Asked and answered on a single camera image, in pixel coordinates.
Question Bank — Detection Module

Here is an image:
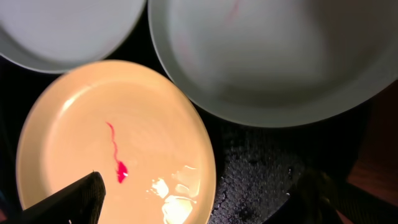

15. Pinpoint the light blue plate left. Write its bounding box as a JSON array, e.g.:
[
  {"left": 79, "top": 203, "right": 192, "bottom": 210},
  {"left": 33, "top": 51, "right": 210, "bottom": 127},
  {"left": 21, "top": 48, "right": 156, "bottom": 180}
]
[{"left": 1, "top": 0, "right": 147, "bottom": 73}]

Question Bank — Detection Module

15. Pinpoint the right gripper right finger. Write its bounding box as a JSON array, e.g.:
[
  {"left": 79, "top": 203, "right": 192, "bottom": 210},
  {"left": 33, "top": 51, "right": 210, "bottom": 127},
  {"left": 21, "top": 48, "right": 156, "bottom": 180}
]
[{"left": 264, "top": 169, "right": 397, "bottom": 224}]

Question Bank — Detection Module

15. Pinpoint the yellow plate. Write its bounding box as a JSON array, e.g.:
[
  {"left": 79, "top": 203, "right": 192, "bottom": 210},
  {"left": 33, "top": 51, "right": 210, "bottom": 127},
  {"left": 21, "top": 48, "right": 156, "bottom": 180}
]
[{"left": 16, "top": 60, "right": 216, "bottom": 223}]

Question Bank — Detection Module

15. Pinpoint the light green plate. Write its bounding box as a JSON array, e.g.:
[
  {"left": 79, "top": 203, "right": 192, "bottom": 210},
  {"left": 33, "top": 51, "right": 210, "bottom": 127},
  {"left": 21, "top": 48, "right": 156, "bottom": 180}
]
[{"left": 148, "top": 0, "right": 397, "bottom": 128}]

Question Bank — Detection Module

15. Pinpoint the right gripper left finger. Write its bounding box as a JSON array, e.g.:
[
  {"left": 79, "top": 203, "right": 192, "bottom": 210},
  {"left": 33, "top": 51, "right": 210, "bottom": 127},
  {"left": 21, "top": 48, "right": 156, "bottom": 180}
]
[{"left": 12, "top": 172, "right": 106, "bottom": 224}]

